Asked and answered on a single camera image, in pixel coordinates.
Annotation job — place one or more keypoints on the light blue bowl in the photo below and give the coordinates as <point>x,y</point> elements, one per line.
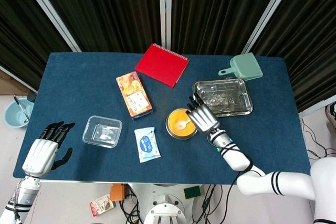
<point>13,116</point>

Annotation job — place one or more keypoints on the white blue wipes packet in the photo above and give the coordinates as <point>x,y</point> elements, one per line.
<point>147,145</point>

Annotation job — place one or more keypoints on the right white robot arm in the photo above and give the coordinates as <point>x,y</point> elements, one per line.
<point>288,184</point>

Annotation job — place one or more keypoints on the round metal saucer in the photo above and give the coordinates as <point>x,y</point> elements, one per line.
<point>181,137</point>

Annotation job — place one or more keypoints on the black white shoe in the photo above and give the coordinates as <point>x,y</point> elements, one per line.
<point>332,115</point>

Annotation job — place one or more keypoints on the dark green block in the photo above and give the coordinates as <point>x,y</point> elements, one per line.
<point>192,192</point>

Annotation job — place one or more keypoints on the green plastic scoop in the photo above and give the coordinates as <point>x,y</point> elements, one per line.
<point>245,66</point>

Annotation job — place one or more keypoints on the white partition frame post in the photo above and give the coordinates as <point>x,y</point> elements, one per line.
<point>165,9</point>
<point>270,14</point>
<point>50,14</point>

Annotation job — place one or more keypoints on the red white snack packet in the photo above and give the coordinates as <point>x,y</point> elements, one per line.
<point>101,205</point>

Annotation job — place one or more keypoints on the yellow food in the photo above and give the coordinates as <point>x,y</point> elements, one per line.
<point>178,116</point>

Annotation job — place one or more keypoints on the clear plastic container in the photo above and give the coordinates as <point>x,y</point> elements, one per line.
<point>102,132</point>

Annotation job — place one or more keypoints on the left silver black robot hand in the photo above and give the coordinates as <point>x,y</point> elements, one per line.
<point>39,155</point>

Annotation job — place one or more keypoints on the blue table cloth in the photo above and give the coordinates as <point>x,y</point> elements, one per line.
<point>78,77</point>

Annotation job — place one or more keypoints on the red spiral notebook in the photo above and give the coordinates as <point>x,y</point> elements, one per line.
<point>161,65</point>

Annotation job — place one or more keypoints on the white plastic spoon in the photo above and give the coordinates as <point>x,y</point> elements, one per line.
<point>181,125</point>

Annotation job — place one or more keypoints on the rectangular metal tray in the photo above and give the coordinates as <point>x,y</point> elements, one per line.
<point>231,98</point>

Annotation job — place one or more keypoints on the orange blue snack box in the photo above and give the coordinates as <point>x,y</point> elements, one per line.
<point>134,95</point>

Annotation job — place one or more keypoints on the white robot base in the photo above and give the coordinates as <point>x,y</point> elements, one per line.
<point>162,205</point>

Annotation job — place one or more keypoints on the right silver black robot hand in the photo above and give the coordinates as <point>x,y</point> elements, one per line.
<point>204,117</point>

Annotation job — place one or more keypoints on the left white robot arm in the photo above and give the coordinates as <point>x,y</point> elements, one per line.
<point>25,195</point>

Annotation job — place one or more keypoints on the black pleated curtain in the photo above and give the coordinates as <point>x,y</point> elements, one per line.
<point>312,37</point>
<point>105,11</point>
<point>21,37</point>
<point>218,11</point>

